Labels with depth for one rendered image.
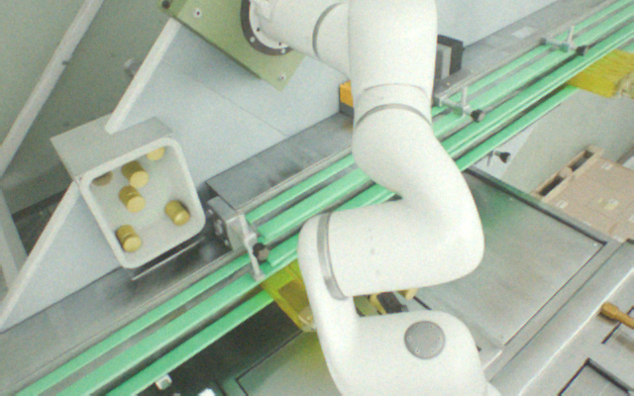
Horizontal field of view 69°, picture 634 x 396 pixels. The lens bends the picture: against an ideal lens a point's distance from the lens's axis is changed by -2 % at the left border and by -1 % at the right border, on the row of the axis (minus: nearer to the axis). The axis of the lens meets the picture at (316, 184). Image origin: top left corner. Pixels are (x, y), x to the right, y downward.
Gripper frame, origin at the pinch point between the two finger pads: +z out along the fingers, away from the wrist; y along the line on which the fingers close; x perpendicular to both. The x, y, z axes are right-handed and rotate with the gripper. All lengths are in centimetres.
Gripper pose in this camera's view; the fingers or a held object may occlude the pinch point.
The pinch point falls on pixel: (388, 307)
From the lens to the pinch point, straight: 91.9
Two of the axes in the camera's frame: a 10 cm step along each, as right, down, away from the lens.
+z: -4.0, -5.6, 7.3
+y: -1.0, -7.6, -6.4
